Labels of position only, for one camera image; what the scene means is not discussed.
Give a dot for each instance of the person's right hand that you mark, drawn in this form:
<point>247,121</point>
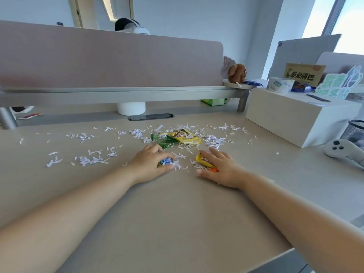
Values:
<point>224,173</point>

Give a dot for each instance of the person's left hand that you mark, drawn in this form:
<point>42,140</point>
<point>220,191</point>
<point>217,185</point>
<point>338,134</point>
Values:
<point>145,167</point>

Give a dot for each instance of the small blue candy wrapper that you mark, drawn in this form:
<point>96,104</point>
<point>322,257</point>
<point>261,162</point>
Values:
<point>166,161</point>

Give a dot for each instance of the yellow orange snack wrapper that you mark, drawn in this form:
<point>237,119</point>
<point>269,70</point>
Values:
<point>200,159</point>

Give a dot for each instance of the green snack wrapper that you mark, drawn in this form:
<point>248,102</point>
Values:
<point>166,144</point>

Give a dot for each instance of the white paper shreds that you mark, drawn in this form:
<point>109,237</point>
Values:
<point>214,140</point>

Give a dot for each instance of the person's left forearm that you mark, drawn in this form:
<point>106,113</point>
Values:
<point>57,224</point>

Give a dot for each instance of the person's right forearm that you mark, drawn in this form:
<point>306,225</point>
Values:
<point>312,224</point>

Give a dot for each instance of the white round stand base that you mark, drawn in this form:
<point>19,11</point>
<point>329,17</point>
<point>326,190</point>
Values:
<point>130,108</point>

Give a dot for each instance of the green tissue box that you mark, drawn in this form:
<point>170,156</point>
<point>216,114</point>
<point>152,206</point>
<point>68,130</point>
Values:
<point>213,102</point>

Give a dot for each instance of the grey metal desk shelf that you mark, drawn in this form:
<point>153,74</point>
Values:
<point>113,95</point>

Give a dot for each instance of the white box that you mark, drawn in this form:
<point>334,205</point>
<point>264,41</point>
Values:
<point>284,119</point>

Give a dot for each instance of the brown teddy bear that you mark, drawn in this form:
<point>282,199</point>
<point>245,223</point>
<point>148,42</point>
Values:
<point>237,73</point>

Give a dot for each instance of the white tissue pack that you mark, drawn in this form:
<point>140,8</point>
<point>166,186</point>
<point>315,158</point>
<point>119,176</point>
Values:
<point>280,84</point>

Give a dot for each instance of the pink cloth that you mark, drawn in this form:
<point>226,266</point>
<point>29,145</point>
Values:
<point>227,63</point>

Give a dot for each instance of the pink desk partition panel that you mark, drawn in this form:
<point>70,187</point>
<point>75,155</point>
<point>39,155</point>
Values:
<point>113,59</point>

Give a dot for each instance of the dark blue snack packet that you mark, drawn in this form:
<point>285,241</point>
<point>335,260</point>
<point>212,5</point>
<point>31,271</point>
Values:
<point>301,87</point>

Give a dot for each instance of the white handheld controller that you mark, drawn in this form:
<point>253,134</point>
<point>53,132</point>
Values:
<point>341,150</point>

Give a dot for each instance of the black phone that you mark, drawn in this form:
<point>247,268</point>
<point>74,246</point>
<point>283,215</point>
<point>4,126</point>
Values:
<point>318,97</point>

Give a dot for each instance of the tan snack bag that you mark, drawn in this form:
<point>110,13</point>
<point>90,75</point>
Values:
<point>304,75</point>

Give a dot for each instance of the red white packet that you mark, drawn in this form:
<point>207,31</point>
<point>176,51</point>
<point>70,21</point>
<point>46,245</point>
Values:
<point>28,116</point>

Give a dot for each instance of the black mesh basket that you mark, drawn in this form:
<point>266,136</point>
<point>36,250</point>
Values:
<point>355,133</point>

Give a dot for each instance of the black white pouch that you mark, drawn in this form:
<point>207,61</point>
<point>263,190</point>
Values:
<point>21,109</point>

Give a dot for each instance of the white headset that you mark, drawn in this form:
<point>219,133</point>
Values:
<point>139,30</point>

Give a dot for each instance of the green white cutout sign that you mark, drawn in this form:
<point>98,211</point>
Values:
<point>332,85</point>

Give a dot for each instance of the grey desk partition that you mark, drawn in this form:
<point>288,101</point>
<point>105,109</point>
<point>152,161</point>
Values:
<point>298,53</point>

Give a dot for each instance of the pale pink desk partition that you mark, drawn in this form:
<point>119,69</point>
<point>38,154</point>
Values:
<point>341,61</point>

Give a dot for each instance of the large glass window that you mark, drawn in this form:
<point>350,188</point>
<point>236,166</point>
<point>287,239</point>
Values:
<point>352,25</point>

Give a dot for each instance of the wooden door frame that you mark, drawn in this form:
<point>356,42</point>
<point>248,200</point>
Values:
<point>74,11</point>

